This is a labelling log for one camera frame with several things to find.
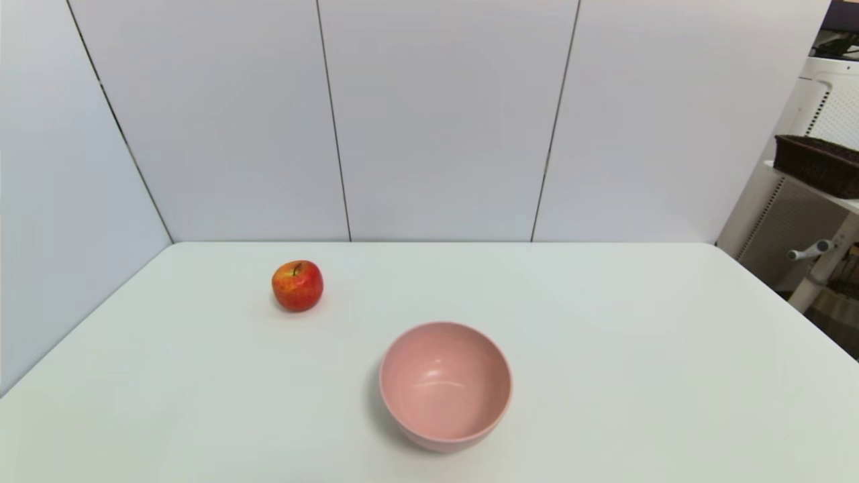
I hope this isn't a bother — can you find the red yellow apple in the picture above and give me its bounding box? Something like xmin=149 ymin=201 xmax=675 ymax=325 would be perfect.
xmin=272 ymin=260 xmax=324 ymax=313

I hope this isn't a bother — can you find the pink bowl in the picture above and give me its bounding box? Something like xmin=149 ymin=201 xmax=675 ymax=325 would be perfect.
xmin=378 ymin=321 xmax=513 ymax=453

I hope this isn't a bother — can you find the white perforated shelf unit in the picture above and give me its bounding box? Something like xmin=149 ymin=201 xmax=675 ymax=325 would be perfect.
xmin=715 ymin=55 xmax=859 ymax=315

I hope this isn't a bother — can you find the dark brown woven basket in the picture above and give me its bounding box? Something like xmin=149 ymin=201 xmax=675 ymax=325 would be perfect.
xmin=773 ymin=135 xmax=859 ymax=199

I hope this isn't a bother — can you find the black item on shelf unit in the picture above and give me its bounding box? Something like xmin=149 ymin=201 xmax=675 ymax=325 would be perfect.
xmin=811 ymin=30 xmax=859 ymax=61

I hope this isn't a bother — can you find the dark purple panel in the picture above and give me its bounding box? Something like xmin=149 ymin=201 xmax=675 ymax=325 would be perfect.
xmin=821 ymin=0 xmax=859 ymax=32

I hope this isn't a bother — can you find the white grey lever handle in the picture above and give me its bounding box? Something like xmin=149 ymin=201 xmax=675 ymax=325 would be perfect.
xmin=787 ymin=239 xmax=833 ymax=262

